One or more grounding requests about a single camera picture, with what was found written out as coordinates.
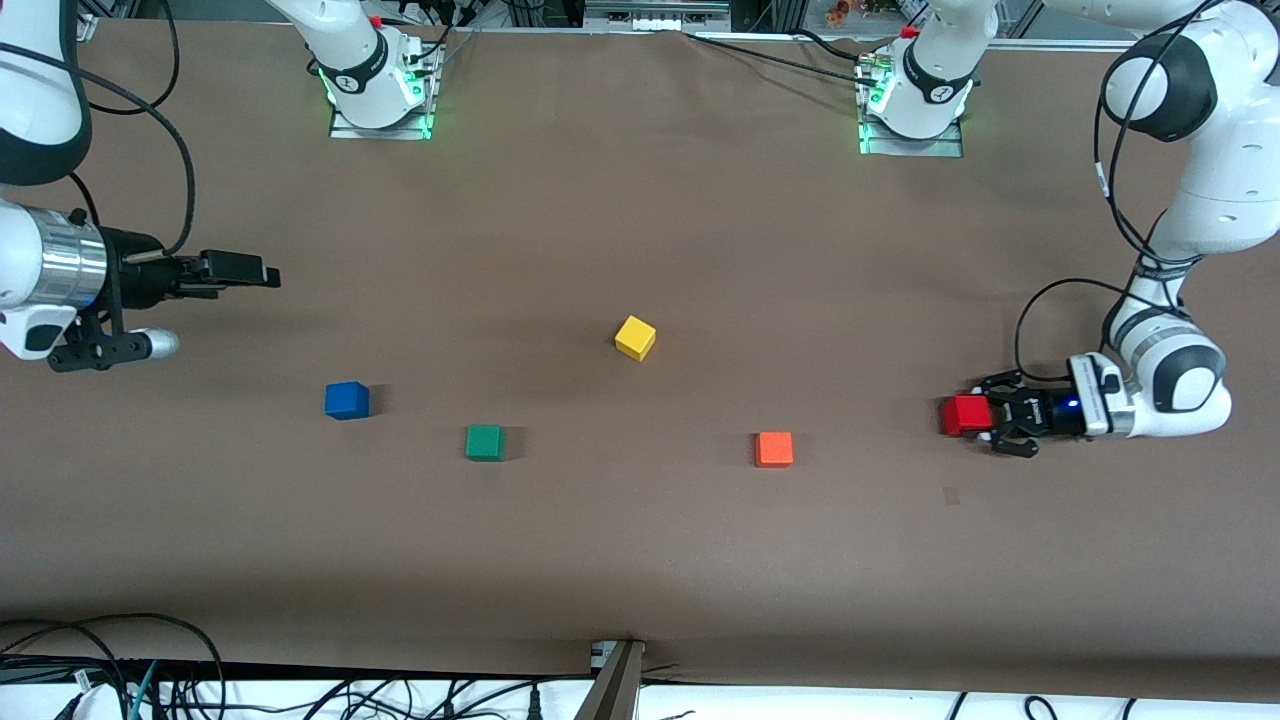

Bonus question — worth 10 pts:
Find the red cube block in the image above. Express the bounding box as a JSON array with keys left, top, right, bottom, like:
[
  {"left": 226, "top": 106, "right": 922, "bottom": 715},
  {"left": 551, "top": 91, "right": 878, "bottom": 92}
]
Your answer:
[{"left": 940, "top": 395, "right": 993, "bottom": 437}]

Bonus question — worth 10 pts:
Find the blue cube block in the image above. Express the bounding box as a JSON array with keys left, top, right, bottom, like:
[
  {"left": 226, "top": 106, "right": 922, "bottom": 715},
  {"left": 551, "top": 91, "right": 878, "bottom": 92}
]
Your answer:
[{"left": 324, "top": 381, "right": 371, "bottom": 421}]

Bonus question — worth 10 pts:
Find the yellow cube block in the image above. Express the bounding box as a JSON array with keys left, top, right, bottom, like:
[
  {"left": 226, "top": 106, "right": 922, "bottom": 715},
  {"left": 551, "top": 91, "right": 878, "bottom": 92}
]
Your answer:
[{"left": 614, "top": 315, "right": 658, "bottom": 362}]

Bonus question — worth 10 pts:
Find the white gripper mounting plate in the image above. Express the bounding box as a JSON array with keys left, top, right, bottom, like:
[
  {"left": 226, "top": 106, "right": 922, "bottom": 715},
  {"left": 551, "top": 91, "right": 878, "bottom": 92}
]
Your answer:
[{"left": 1067, "top": 352, "right": 1113, "bottom": 437}]

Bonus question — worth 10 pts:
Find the brown paper table cover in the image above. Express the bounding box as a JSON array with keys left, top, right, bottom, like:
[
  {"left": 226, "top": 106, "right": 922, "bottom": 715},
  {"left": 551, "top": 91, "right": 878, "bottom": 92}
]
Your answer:
[{"left": 0, "top": 18, "right": 1280, "bottom": 701}]

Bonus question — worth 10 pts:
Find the grey power strip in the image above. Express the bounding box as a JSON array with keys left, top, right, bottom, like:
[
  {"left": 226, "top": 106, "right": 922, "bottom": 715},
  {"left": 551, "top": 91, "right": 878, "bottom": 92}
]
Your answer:
[{"left": 585, "top": 0, "right": 731, "bottom": 33}]

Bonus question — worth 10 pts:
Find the aluminium bar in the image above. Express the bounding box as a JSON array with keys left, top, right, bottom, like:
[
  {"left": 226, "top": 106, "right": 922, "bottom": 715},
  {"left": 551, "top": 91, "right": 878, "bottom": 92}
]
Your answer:
[{"left": 575, "top": 640, "right": 647, "bottom": 720}]

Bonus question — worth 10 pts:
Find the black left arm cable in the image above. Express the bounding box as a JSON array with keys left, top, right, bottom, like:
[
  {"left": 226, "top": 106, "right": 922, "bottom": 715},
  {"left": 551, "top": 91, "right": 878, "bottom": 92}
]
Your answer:
[{"left": 1013, "top": 0, "right": 1231, "bottom": 381}]

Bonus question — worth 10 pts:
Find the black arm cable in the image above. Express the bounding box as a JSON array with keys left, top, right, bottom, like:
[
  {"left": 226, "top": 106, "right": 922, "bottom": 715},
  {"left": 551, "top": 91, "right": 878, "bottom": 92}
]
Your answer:
[
  {"left": 1013, "top": 0, "right": 1231, "bottom": 381},
  {"left": 0, "top": 0, "right": 196, "bottom": 259}
]

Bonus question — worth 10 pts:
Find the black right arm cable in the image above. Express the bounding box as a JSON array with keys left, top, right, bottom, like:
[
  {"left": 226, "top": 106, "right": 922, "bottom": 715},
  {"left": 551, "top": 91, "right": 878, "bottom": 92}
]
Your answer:
[{"left": 0, "top": 0, "right": 196, "bottom": 259}]

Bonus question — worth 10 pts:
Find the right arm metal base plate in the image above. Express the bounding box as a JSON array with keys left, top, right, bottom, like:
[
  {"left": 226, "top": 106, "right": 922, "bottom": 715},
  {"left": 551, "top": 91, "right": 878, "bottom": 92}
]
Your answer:
[{"left": 329, "top": 40, "right": 446, "bottom": 141}]

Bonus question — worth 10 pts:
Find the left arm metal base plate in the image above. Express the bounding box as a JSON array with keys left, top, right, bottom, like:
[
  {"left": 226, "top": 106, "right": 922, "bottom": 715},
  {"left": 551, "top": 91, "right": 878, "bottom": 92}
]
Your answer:
[{"left": 857, "top": 108, "right": 966, "bottom": 158}]

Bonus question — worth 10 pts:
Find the aluminium table edge rail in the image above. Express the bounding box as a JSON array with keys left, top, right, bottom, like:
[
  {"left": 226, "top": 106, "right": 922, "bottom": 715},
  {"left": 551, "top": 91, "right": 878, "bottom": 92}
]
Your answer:
[{"left": 960, "top": 38, "right": 1136, "bottom": 53}]

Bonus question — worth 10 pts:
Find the black looped floor cable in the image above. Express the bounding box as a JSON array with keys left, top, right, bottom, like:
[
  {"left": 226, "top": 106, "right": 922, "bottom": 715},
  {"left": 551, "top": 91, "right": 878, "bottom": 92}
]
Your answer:
[{"left": 0, "top": 612, "right": 227, "bottom": 720}]

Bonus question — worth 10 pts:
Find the black base power cable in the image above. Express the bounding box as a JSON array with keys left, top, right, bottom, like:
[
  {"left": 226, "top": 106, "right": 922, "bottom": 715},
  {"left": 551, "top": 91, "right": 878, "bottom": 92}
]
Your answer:
[{"left": 688, "top": 28, "right": 876, "bottom": 81}]

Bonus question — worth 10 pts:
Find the teal cable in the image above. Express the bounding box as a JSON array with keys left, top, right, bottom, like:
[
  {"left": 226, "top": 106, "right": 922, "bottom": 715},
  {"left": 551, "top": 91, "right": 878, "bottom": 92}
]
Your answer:
[{"left": 125, "top": 660, "right": 161, "bottom": 720}]

